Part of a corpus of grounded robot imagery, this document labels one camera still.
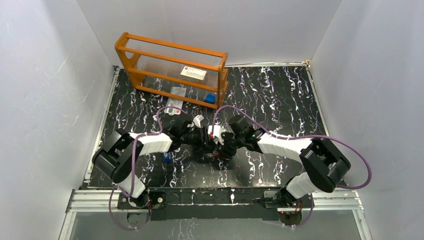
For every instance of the small blue cube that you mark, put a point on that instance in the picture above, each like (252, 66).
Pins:
(210, 99)

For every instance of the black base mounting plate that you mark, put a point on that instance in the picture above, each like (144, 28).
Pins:
(263, 203)

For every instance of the blue stapler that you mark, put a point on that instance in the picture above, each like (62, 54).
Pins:
(167, 157)

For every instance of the red white staple box sleeve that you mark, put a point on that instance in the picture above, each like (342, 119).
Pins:
(221, 155)

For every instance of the clear plastic label packet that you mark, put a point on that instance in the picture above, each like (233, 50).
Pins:
(174, 106)

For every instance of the white staple box on shelf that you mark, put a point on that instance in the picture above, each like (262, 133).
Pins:
(193, 74)

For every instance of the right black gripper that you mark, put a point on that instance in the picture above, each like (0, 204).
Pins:
(226, 152)

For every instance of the aluminium frame rail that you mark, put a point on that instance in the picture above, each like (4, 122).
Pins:
(98, 200)

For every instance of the orange wooden shelf rack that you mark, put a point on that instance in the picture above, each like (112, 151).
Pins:
(147, 58)

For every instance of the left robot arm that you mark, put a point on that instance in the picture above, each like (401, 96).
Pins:
(117, 157)

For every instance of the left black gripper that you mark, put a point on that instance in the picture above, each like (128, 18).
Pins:
(202, 138)

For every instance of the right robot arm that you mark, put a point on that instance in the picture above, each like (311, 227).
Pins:
(323, 163)

